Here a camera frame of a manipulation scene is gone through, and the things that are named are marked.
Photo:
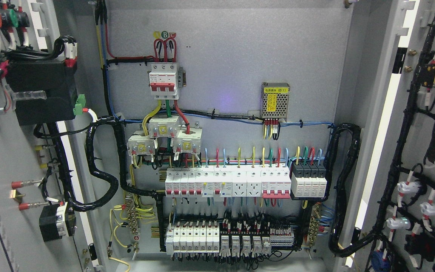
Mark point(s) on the grey cabinet door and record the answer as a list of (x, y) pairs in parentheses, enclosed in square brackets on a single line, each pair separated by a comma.
[(386, 205), (22, 248)]

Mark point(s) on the white current transformers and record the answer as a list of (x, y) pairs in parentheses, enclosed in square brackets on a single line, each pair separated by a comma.
[(160, 132)]

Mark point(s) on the white socket breaker row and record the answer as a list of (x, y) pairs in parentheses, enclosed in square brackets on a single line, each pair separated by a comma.
[(246, 182)]

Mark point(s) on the metal mesh power supply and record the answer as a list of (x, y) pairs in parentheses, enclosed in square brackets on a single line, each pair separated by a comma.
[(275, 98)]

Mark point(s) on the red main circuit breaker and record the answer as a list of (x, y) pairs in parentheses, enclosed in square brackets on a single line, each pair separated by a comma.
[(164, 84)]

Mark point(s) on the black surge protector block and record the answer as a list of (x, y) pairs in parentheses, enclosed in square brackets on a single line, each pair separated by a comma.
[(308, 182)]

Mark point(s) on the white lower breaker row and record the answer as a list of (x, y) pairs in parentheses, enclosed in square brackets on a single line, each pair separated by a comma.
[(193, 237)]

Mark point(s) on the brass ground terminal bar left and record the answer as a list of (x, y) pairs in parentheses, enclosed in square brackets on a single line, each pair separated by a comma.
[(132, 220)]

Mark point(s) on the brass ground terminal bar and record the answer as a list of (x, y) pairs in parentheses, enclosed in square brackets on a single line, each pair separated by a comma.
[(314, 225), (132, 220)]

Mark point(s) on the brass ground terminal bar right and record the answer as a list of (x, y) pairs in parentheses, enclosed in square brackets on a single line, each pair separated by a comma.
[(314, 225)]

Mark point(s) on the black digital power meter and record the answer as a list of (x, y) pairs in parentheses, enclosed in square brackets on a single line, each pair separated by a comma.
[(44, 91)]

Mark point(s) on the red handle circuit breaker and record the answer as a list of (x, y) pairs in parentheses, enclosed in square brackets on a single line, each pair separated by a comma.
[(275, 183)]

